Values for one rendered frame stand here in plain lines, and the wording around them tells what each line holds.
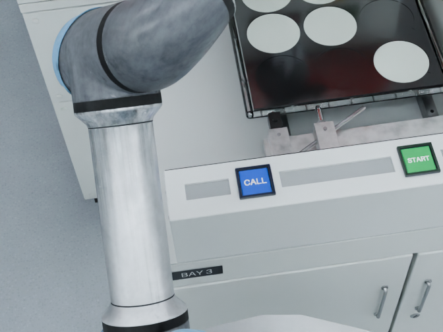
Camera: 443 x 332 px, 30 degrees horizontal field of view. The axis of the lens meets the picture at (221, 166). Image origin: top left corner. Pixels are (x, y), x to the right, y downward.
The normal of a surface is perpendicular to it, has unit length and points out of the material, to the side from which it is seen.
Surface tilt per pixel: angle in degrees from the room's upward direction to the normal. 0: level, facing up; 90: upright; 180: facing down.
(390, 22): 0
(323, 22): 0
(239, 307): 90
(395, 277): 90
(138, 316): 8
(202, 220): 90
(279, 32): 0
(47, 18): 90
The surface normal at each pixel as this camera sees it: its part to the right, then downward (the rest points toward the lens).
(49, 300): -0.04, -0.56
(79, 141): 0.13, 0.82
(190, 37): 0.39, 0.37
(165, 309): 0.40, -0.67
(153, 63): 0.07, 0.63
